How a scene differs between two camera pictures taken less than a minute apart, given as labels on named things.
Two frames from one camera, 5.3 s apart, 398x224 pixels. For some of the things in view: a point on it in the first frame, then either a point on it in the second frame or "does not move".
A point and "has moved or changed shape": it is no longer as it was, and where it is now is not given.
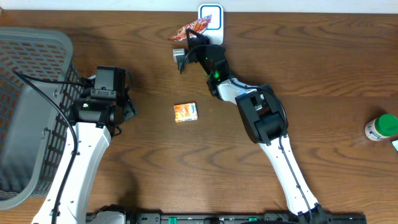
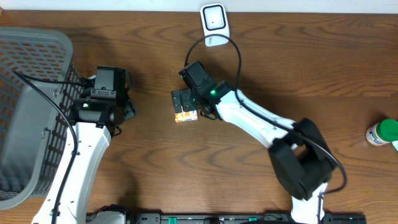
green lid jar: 384,126 has moved or changed shape
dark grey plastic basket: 39,86 does not move
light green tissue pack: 395,143 does not move
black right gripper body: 204,40 to 189,99
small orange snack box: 185,112 does not move
